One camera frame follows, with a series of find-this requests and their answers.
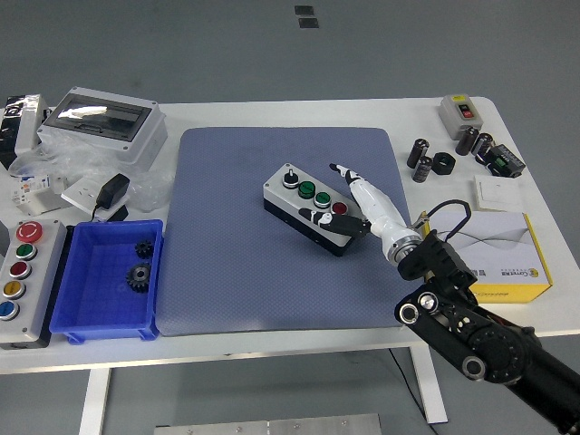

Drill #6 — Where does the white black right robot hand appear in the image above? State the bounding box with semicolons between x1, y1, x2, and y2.
298;162;416;250

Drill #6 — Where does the grey four-button control box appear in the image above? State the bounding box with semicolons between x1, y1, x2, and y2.
262;162;363;258

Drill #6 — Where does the grey five-button control box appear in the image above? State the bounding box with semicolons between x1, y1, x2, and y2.
0;219;69;350

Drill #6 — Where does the black cylindrical capacitor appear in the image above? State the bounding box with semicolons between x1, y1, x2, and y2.
470;131;495;160
411;155;434;184
406;138;430;170
455;125;480;158

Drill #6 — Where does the black hex nut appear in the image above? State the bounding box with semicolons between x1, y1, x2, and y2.
430;151;457;176

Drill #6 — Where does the black module green terminal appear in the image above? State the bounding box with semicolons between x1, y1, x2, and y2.
482;143;527;179

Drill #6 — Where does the yellow white cardboard box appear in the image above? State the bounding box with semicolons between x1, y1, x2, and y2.
419;210;554;305

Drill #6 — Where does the blue-grey table mat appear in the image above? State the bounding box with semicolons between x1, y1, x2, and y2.
156;126;431;337

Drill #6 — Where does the white table leg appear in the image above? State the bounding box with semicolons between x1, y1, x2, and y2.
79;369;112;435
410;346;449;425

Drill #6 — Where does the grey metal plate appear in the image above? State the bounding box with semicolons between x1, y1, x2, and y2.
153;412;382;435

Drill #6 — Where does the grey distribution box clear lid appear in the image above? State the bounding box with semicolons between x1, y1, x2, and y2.
35;86;169;172

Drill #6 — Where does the large black gear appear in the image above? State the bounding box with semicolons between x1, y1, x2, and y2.
125;261;153;294

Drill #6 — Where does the black power adapter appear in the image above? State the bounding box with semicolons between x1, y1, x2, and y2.
92;173;131;223

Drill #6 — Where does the blue plastic bin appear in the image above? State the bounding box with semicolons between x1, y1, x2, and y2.
48;219;165;346

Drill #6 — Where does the clear plastic bag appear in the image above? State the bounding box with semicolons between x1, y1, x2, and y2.
8;135;176;214

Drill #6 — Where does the white printed circuit breaker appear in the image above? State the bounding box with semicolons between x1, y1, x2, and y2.
11;174;69;217

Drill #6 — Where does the tall white box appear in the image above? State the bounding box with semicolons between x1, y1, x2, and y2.
14;101;50;155

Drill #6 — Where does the black shiny package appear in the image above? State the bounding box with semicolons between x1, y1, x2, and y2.
0;94;44;171

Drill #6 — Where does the grey two-button switch box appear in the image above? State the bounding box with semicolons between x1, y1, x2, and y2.
438;93;487;141

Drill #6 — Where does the white wall switch plate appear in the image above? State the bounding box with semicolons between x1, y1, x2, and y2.
473;174;527;214

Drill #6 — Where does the black cable under table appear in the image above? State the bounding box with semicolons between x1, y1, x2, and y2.
388;348;439;435

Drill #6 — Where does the white wall socket plate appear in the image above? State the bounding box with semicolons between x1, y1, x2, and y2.
61;176;114;214

